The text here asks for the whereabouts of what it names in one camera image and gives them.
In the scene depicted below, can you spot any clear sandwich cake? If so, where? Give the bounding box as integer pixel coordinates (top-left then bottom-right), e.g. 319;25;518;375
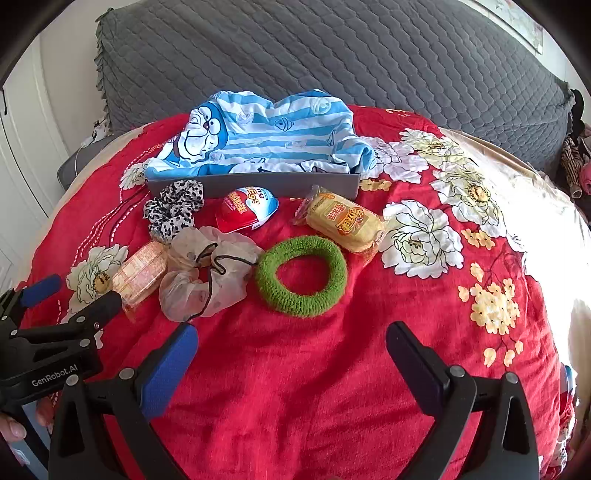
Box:
111;241;169;319

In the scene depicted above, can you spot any red floral blanket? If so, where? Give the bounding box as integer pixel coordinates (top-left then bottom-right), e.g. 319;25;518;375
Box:
18;105;578;480

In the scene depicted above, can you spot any pile of clothes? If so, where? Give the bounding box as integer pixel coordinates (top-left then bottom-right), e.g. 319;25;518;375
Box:
556;88;591;199

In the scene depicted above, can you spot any leopard print scrunchie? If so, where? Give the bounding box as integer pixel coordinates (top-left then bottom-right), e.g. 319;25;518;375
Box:
143;179;205;243

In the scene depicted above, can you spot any red egg-shaped toy pack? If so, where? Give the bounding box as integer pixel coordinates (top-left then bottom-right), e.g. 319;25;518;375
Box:
215;185;280;234

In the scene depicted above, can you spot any yellow cake packet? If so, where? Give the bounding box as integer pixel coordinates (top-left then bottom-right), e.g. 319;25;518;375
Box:
293;185;393;266

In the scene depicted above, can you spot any white wardrobe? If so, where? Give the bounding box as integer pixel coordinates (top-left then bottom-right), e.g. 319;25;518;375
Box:
0;46;70;287

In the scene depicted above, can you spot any wall poster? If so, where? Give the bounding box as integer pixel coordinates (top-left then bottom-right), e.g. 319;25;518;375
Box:
475;0;546;54

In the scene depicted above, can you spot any person's left hand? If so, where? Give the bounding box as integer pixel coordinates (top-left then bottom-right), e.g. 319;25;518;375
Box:
0;397;54;446

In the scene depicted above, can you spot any beige sheer scrunchie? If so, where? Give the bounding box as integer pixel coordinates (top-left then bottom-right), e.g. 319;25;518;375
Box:
158;226;265;322

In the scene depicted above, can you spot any green fuzzy scrunchie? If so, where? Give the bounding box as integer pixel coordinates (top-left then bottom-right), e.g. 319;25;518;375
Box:
255;235;348;318

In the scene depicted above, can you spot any white charging cable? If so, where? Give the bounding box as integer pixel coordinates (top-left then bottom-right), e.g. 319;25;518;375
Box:
69;133;100;176

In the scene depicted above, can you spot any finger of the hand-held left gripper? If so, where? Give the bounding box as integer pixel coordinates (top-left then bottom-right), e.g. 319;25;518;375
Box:
0;274;62;331
14;291;123;343

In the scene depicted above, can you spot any grey quilted headboard cover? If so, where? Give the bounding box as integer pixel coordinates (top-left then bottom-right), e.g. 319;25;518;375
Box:
95;0;573;178

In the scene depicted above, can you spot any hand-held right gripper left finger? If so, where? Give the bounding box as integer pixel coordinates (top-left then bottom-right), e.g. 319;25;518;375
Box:
48;323;199;480

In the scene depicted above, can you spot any beige bed sheet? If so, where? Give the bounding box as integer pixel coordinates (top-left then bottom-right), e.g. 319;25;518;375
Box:
438;124;591;480

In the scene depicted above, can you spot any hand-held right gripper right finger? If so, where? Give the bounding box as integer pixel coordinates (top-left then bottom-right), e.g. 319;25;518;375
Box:
385;322;541;480

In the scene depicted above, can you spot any blue striped cartoon cloth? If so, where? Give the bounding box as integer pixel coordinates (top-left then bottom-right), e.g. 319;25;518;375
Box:
144;89;377;182

